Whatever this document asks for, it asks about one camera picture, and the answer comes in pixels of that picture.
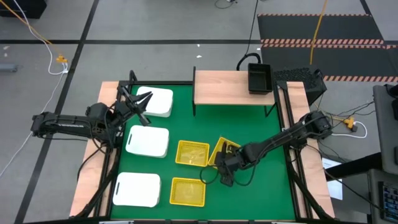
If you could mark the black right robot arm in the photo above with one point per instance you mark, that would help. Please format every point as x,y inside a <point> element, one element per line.
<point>280,138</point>

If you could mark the yellow slotted plastic basket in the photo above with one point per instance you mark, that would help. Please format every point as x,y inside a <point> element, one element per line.
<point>186,149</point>
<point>214,157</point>
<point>186,199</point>

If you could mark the wooden shelf with black legs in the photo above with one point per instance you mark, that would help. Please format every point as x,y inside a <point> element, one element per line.
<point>217,90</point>

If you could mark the green table mat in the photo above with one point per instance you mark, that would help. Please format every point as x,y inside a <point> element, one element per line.
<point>248,130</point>

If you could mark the black metal table frame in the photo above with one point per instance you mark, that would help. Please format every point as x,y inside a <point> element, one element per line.
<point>155,82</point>

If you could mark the black hazard-striped floor mat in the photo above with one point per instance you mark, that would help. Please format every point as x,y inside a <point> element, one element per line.
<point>342,28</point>

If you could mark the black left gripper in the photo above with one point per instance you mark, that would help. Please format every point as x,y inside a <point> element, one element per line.
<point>127,109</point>

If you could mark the grey desk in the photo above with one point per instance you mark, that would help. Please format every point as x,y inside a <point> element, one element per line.
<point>387,133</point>

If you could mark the black metal bar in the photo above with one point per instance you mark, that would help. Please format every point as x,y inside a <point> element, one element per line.
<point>354,165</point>

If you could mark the blue-lit control screen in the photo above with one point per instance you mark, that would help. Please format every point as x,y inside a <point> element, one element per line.
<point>390,202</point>

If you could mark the white paper sheet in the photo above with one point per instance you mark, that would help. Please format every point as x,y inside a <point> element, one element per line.
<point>334,189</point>

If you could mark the black perforated box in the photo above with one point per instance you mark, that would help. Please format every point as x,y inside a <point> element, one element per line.
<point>314,90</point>

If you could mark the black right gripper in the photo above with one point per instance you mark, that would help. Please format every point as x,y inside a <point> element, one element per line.
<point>233,158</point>

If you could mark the black case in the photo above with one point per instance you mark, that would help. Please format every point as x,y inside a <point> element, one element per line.
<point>21,7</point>

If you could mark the white plastic bin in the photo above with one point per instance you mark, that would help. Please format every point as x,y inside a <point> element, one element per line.
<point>161,105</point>
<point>138,189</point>
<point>149,141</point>

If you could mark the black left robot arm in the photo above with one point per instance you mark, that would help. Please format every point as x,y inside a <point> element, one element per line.
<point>68,125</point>

